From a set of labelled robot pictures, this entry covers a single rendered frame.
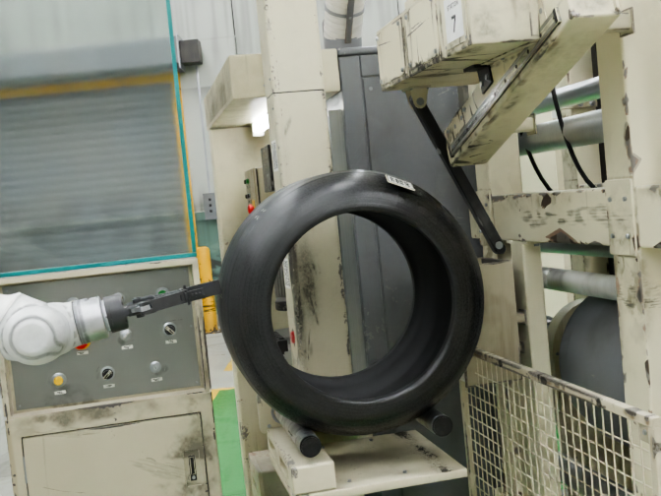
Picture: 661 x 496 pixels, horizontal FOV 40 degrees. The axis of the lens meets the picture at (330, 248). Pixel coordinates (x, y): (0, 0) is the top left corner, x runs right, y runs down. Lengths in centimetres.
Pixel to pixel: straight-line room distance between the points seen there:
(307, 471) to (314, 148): 78
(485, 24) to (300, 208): 50
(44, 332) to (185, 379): 97
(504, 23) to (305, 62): 67
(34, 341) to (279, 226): 51
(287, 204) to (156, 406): 92
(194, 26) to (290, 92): 922
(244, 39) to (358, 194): 950
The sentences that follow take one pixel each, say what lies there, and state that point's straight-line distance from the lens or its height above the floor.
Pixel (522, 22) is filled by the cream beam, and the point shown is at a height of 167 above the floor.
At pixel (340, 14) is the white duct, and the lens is 278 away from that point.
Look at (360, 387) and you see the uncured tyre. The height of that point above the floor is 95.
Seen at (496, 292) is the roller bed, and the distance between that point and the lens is 225.
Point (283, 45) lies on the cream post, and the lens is 221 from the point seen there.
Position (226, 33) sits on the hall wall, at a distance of 1132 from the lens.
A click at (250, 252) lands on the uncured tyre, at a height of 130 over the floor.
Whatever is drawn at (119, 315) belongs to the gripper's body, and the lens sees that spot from 186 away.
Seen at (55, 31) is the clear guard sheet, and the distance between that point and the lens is 258.
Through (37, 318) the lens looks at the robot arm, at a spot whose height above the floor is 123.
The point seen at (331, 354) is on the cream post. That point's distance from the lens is 221.
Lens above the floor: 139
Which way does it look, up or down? 3 degrees down
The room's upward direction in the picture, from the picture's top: 6 degrees counter-clockwise
